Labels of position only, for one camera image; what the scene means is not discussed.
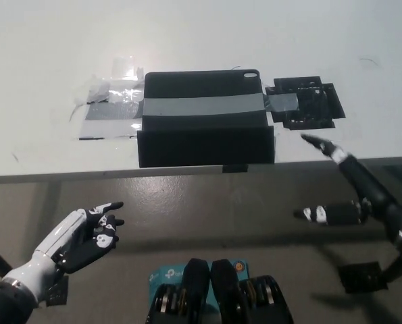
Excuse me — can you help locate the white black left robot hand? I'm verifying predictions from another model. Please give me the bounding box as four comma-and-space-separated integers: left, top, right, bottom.
3, 201, 125, 304

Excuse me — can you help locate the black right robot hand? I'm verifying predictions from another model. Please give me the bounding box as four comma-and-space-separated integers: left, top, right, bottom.
293, 134, 402, 244

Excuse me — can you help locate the black folded tablet cover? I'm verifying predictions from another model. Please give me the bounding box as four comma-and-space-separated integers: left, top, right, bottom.
136, 69, 276, 169

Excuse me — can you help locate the black tape patch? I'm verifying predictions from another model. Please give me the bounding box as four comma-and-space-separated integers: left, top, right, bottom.
264, 76, 347, 131

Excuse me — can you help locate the teal router box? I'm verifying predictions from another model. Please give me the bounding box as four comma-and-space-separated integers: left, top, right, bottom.
148, 258, 249, 306

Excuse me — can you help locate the flat clear tape patch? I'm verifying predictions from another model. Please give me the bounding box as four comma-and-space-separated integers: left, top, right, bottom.
78, 117, 143, 140

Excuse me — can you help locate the small black tape piece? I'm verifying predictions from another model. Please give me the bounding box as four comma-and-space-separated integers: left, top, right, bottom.
222, 163, 250, 174

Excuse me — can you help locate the crumpled clear tape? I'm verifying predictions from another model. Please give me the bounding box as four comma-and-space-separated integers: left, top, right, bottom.
68, 57, 146, 122

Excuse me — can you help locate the grey duct tape strip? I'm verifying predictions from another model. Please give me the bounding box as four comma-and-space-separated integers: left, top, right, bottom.
84, 92, 300, 121

